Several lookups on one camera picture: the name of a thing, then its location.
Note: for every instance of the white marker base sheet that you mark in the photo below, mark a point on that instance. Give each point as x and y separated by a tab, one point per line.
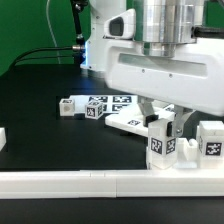
112	103

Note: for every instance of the white cube nut with marker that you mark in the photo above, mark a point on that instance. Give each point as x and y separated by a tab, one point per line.
93	109

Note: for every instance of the white chair seat part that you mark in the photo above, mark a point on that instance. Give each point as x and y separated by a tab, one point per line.
186	152

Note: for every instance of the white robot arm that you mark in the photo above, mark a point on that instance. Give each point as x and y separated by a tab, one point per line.
103	10

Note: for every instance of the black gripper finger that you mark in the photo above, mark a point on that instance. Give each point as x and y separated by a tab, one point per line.
147	110
175	128

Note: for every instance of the white U-shaped fence frame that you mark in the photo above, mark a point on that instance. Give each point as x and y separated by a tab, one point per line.
111	184

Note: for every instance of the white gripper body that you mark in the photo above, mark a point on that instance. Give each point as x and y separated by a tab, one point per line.
152	52

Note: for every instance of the white chair backrest frame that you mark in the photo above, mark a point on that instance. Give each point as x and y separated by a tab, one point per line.
131	119

